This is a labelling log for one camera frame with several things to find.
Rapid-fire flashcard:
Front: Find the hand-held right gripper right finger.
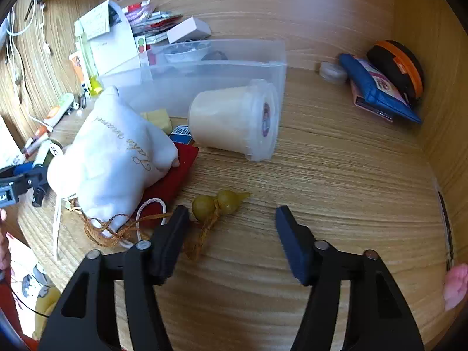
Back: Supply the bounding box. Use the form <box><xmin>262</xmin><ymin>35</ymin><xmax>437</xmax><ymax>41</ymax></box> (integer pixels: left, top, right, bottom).
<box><xmin>275</xmin><ymin>205</ymin><xmax>425</xmax><ymax>351</ymax></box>

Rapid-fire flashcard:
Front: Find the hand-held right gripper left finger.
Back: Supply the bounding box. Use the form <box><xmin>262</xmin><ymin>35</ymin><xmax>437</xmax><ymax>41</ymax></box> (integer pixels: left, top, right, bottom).
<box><xmin>38</xmin><ymin>205</ymin><xmax>191</xmax><ymax>351</ymax></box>

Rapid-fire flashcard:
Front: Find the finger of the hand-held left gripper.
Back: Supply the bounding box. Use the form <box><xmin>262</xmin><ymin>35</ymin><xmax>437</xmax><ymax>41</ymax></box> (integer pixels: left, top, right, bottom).
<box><xmin>10</xmin><ymin>161</ymin><xmax>48</xmax><ymax>181</ymax></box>
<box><xmin>31</xmin><ymin>180</ymin><xmax>49</xmax><ymax>208</ymax></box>

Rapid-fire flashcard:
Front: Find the yellow gourd pendant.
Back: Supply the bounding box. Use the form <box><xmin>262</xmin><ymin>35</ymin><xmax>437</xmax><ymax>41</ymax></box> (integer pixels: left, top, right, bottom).
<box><xmin>181</xmin><ymin>189</ymin><xmax>252</xmax><ymax>262</ymax></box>

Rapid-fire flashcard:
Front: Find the red velvet pouch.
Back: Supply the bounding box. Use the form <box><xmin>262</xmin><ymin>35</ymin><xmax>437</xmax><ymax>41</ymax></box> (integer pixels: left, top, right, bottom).
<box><xmin>84</xmin><ymin>142</ymin><xmax>200</xmax><ymax>247</ymax></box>

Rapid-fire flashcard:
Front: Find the white drawstring pouch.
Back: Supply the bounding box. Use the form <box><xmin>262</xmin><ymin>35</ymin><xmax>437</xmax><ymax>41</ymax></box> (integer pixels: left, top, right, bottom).
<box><xmin>47</xmin><ymin>86</ymin><xmax>180</xmax><ymax>260</ymax></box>

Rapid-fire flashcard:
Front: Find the white lidded plastic cup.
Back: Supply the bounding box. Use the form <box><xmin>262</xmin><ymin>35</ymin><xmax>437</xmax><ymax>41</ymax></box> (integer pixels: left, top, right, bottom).
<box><xmin>188</xmin><ymin>79</ymin><xmax>281</xmax><ymax>163</ymax></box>

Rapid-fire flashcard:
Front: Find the clear plastic storage box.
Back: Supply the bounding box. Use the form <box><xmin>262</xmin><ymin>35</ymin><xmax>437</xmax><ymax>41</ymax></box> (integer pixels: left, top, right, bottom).
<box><xmin>99</xmin><ymin>38</ymin><xmax>288</xmax><ymax>118</ymax></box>

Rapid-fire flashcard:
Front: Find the person's left hand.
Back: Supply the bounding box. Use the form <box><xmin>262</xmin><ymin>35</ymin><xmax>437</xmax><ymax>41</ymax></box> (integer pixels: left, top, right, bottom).
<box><xmin>0</xmin><ymin>208</ymin><xmax>12</xmax><ymax>272</ymax></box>

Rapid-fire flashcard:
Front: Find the white paper sheet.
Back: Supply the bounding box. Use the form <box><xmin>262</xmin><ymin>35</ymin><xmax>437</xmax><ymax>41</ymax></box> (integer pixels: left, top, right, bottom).
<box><xmin>0</xmin><ymin>115</ymin><xmax>26</xmax><ymax>169</ymax></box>

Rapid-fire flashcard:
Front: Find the white green tube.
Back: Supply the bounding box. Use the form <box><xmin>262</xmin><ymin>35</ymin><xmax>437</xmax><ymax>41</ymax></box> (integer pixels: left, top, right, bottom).
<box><xmin>43</xmin><ymin>93</ymin><xmax>75</xmax><ymax>127</ymax></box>

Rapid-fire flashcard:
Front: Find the white printed cloth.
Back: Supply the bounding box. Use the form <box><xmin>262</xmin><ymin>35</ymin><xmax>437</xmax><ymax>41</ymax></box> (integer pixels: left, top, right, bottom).
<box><xmin>10</xmin><ymin>234</ymin><xmax>55</xmax><ymax>300</ymax></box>

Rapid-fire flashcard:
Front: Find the small blue box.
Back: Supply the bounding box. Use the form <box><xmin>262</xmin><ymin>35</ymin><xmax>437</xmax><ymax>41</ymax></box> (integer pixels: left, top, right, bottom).
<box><xmin>169</xmin><ymin>125</ymin><xmax>194</xmax><ymax>146</ymax></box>

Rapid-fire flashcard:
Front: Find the orange white packet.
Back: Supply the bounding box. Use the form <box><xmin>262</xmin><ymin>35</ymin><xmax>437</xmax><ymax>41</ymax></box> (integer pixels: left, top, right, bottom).
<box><xmin>69</xmin><ymin>51</ymin><xmax>92</xmax><ymax>94</ymax></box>

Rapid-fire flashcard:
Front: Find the yellow-green bottle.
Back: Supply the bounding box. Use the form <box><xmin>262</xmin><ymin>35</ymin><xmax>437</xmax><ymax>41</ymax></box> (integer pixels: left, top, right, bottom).
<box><xmin>77</xmin><ymin>31</ymin><xmax>105</xmax><ymax>97</ymax></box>

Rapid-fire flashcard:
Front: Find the yellow block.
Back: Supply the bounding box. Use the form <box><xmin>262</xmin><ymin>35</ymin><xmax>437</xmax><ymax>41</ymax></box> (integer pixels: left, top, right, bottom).
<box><xmin>141</xmin><ymin>108</ymin><xmax>172</xmax><ymax>134</ymax></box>

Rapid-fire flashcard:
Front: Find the pink notebook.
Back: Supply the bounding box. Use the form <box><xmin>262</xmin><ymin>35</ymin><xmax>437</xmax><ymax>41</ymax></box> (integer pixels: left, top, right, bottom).
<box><xmin>350</xmin><ymin>80</ymin><xmax>395</xmax><ymax>123</ymax></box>

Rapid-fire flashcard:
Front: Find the white paper stack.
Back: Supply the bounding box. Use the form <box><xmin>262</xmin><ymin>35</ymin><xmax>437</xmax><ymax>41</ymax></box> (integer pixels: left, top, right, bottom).
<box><xmin>74</xmin><ymin>0</ymin><xmax>141</xmax><ymax>77</ymax></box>

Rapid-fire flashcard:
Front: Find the pink object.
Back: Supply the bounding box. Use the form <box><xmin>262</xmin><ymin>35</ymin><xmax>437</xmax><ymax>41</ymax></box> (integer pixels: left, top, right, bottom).
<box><xmin>443</xmin><ymin>263</ymin><xmax>468</xmax><ymax>311</ymax></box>

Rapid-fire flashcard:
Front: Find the fruit sticker sheet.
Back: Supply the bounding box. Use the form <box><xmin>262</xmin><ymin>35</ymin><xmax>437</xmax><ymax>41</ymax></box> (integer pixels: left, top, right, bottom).
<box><xmin>133</xmin><ymin>35</ymin><xmax>147</xmax><ymax>59</ymax></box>

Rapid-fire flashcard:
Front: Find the blue zip pouch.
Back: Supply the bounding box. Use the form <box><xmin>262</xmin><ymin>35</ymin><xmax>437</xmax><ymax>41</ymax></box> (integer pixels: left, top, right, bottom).
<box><xmin>338</xmin><ymin>53</ymin><xmax>423</xmax><ymax>125</ymax></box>

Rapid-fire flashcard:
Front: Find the glass bowl of beads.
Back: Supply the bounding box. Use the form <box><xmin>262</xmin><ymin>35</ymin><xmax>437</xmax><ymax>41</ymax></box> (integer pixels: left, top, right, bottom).
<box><xmin>161</xmin><ymin>42</ymin><xmax>213</xmax><ymax>64</ymax></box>

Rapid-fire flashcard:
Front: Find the pile of card packets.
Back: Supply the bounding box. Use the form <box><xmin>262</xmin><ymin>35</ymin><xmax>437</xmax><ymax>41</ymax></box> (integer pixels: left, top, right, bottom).
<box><xmin>130</xmin><ymin>9</ymin><xmax>183</xmax><ymax>44</ymax></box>

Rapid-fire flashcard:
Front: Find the black orange round case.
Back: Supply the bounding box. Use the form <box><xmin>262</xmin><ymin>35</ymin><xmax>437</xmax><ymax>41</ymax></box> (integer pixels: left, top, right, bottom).
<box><xmin>367</xmin><ymin>39</ymin><xmax>425</xmax><ymax>106</ymax></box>

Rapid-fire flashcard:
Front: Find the small white box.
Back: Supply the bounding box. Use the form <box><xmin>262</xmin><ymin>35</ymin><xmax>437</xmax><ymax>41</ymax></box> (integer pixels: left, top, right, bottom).
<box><xmin>167</xmin><ymin>16</ymin><xmax>213</xmax><ymax>44</ymax></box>

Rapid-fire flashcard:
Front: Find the white charging cable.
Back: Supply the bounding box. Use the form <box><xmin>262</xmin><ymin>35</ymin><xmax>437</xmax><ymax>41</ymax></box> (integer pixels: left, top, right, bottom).
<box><xmin>4</xmin><ymin>0</ymin><xmax>52</xmax><ymax>81</ymax></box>

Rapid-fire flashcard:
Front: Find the black hair tie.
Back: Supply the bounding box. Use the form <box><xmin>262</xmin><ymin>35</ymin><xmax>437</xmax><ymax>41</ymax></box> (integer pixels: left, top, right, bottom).
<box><xmin>201</xmin><ymin>50</ymin><xmax>229</xmax><ymax>62</ymax></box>

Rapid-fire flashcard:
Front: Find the pink beaded cord pack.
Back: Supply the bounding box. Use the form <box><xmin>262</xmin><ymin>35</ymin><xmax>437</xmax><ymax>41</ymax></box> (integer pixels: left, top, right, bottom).
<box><xmin>122</xmin><ymin>2</ymin><xmax>156</xmax><ymax>26</ymax></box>

